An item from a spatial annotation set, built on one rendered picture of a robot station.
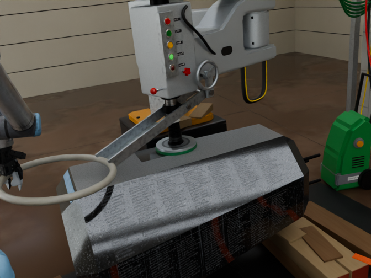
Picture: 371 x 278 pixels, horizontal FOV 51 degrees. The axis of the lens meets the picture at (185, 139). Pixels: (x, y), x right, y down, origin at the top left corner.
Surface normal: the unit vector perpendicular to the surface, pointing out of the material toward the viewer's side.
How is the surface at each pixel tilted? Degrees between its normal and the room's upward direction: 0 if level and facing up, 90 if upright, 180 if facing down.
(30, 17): 90
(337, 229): 0
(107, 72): 90
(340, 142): 72
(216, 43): 90
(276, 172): 45
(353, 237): 0
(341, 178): 90
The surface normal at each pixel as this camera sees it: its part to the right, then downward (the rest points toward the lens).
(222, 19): -0.55, -0.51
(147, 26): -0.74, 0.31
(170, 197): 0.23, -0.45
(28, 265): -0.10, -0.93
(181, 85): 0.66, 0.21
